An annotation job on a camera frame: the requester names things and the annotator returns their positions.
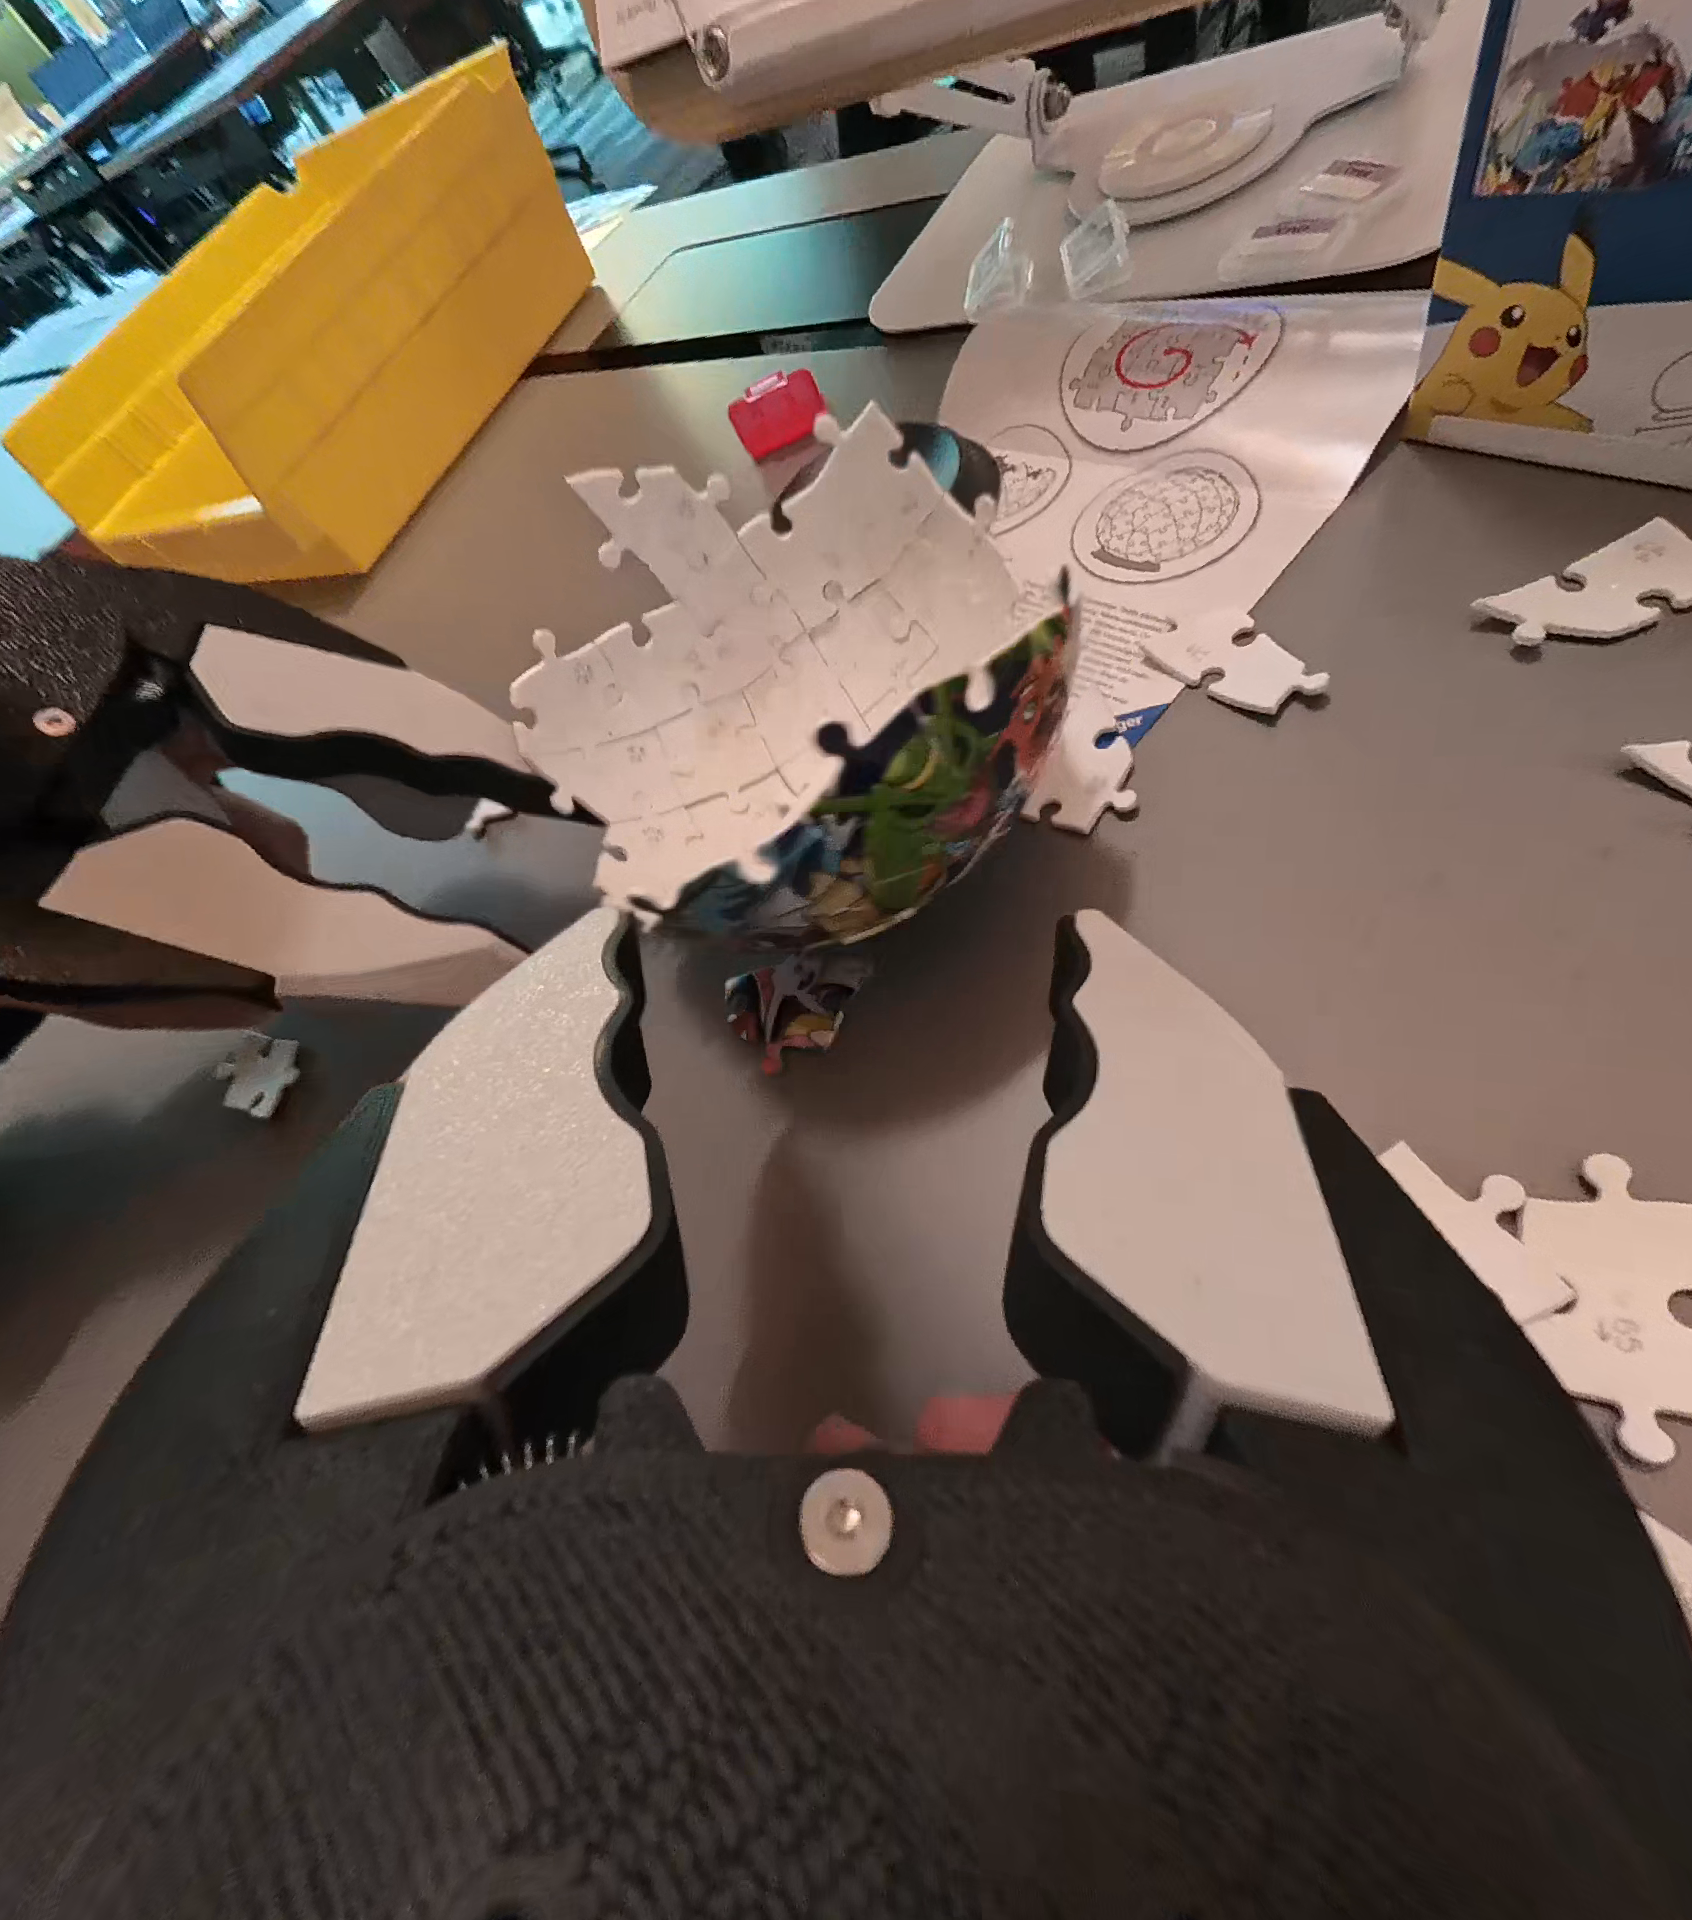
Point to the yellow plastic bin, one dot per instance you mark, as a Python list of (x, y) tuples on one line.
[(336, 344)]

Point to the blue puzzle box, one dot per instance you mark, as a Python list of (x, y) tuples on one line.
[(1610, 224)]

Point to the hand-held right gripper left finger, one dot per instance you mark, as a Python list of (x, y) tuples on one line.
[(486, 1201)]

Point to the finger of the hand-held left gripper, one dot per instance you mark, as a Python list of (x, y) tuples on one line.
[(261, 939), (336, 698)]

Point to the flat clear plastic clip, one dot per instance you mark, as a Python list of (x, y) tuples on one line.
[(1289, 242), (1340, 181)]

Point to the black round ball stand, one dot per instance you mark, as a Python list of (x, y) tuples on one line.
[(959, 464)]

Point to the white instruction leaflet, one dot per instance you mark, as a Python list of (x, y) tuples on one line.
[(1327, 405)]

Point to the colourful blue puzzle piece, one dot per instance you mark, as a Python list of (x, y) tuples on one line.
[(795, 1013)]

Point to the small red plastic clip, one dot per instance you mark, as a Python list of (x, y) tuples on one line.
[(771, 420)]

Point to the clear plastic block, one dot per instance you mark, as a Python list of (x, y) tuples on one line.
[(1094, 248), (998, 270)]

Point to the dark adjacent table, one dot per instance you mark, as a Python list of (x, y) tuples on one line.
[(727, 255)]

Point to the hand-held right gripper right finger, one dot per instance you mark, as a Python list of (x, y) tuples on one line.
[(1190, 1201)]

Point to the partly built puzzle ball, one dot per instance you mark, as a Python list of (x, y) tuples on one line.
[(727, 674)]

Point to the wooden board with instruction sheet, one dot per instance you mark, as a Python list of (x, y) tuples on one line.
[(727, 90)]

